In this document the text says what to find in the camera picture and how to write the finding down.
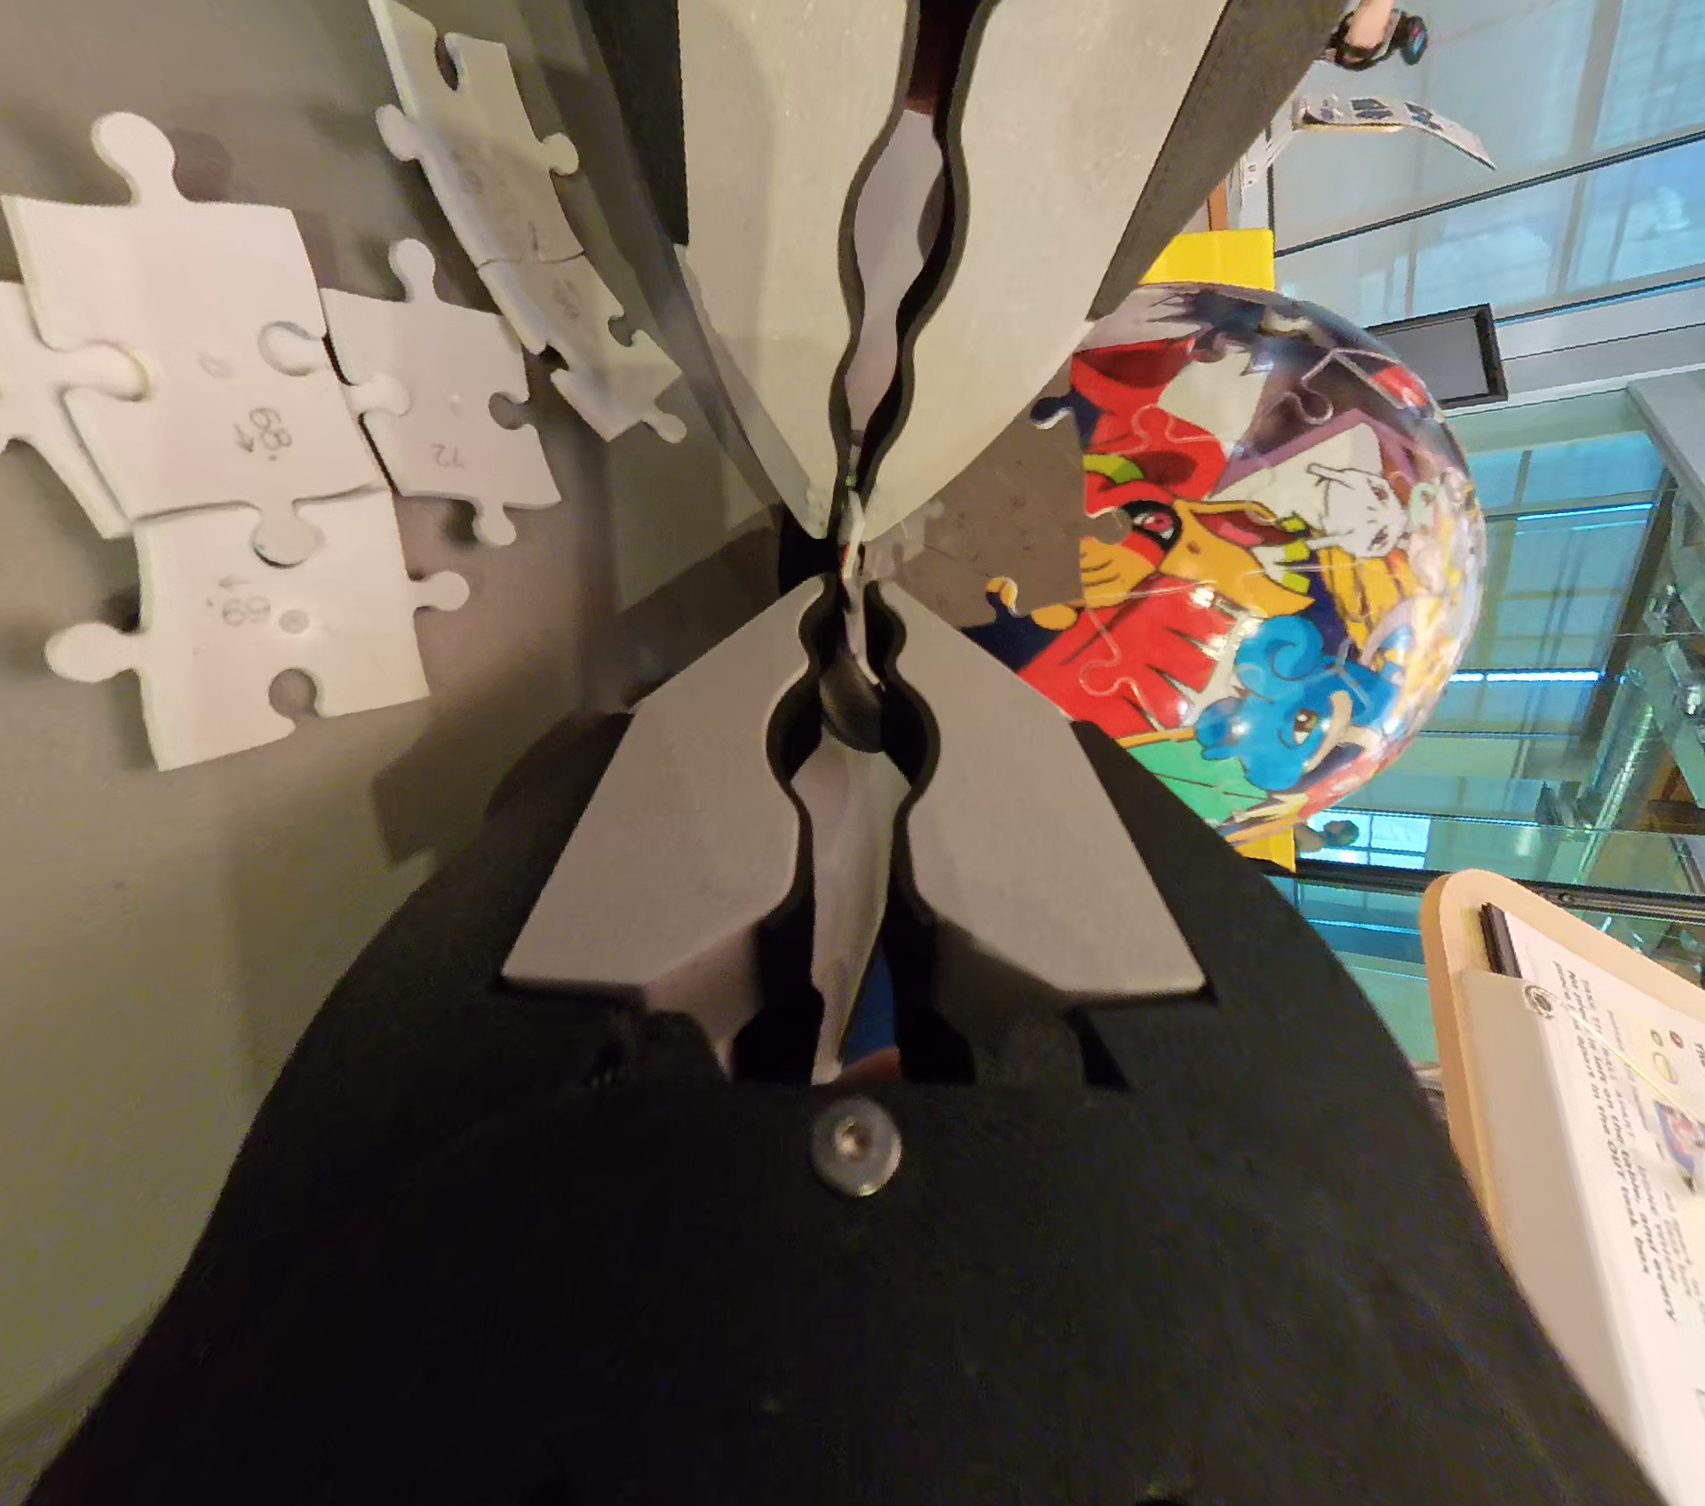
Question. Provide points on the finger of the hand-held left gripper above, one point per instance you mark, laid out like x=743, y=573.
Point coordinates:
x=1093, y=95
x=786, y=68

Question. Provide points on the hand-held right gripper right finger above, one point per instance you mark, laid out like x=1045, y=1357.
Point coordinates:
x=1040, y=853

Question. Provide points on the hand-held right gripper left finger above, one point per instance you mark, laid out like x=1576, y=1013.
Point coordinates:
x=667, y=841

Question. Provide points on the colourful puzzle ball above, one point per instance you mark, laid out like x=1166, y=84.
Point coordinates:
x=1280, y=601

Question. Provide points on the white puzzle piece pair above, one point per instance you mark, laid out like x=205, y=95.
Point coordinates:
x=493, y=148

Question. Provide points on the white puzzle piece cluster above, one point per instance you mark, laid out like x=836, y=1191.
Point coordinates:
x=200, y=361

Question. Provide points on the white printed paper sign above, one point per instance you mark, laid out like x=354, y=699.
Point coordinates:
x=1386, y=121

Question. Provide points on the printed paper sheet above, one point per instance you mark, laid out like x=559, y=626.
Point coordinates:
x=1626, y=1199

